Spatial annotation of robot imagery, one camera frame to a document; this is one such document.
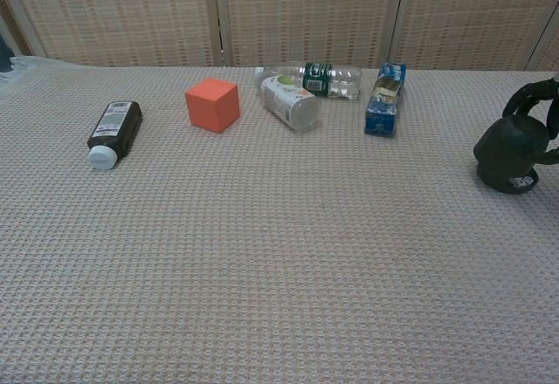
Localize blue background object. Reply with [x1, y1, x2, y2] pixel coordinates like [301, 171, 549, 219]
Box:
[0, 29, 13, 74]

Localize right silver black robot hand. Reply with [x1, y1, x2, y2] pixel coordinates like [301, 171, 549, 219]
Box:
[501, 74, 559, 168]

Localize beige waffle weave tablecloth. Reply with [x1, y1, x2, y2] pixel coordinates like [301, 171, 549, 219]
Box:
[0, 55, 559, 384]

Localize clear bottle with white label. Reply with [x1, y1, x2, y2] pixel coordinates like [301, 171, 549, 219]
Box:
[257, 73, 323, 133]

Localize woven bamboo folding screen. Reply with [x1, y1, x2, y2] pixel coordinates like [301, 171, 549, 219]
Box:
[0, 0, 559, 72]

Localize dark bottle with white cap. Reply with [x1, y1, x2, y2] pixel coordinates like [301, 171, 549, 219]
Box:
[86, 99, 144, 172]

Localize clear bottle with green label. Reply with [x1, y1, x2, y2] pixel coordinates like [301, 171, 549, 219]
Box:
[254, 61, 364, 100]

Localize black dice cup base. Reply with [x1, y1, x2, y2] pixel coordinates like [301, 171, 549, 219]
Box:
[477, 166, 540, 194]

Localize blue cookie package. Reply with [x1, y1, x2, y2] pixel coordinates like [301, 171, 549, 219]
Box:
[363, 61, 408, 138]

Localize orange cube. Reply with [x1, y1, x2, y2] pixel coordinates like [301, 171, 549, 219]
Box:
[184, 76, 241, 134]

